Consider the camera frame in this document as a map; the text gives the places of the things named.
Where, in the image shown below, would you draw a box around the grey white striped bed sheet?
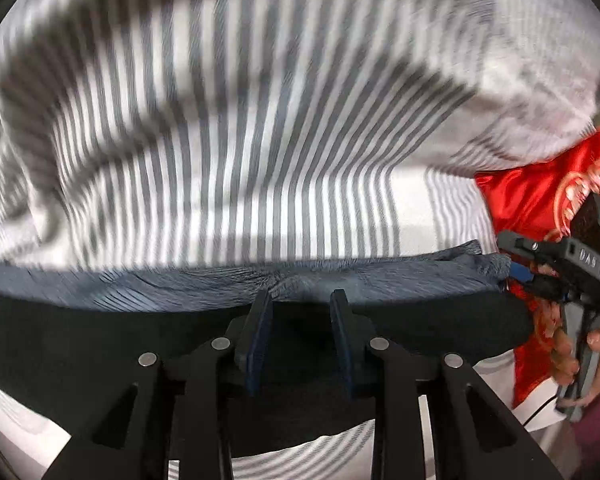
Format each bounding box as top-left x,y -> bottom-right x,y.
0,0 -> 600,480

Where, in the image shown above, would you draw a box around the person's right hand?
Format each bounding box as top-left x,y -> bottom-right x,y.
542,301 -> 600,408

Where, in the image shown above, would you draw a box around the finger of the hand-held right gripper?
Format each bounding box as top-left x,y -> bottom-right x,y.
506,259 -> 568,307

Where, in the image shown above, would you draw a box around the black pants with blue lining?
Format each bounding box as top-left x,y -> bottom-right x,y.
0,239 -> 536,456

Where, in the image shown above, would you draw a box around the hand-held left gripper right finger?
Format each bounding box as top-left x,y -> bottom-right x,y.
329,288 -> 566,480

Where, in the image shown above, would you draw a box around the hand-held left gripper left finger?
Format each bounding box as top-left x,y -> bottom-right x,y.
42,289 -> 276,480

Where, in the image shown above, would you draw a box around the red embroidered cloth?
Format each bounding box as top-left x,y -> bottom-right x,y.
474,114 -> 600,409

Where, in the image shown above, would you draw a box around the thin black cable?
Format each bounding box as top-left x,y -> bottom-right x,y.
524,394 -> 562,423

